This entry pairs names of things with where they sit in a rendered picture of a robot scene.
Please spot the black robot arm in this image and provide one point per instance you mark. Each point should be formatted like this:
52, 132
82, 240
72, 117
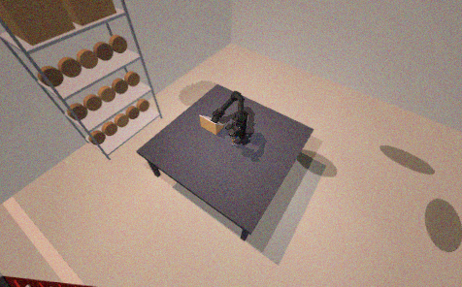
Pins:
219, 113

